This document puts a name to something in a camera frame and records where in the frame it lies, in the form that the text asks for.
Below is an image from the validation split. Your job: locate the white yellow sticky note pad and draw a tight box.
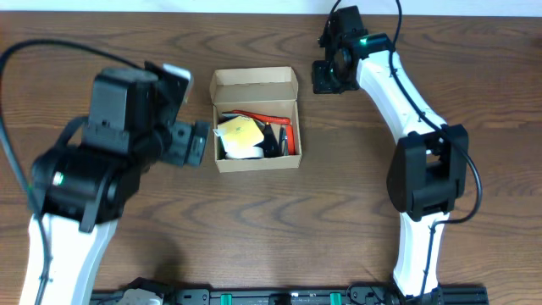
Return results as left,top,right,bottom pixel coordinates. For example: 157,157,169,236
213,116,264,153

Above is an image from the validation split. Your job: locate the red stapler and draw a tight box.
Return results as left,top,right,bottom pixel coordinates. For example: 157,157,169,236
280,125,296,156

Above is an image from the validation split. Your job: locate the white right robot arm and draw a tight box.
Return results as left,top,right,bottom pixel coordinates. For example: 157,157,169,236
312,6,468,302

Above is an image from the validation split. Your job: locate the white tape roll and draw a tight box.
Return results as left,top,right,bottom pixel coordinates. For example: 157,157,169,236
225,146,264,159

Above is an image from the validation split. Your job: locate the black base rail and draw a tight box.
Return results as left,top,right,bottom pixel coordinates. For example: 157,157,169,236
90,278,489,305

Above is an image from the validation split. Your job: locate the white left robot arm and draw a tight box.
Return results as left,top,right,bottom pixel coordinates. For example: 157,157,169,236
20,63,210,304

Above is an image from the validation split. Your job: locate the red utility knife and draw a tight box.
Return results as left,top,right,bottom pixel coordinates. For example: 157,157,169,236
231,110,290,125

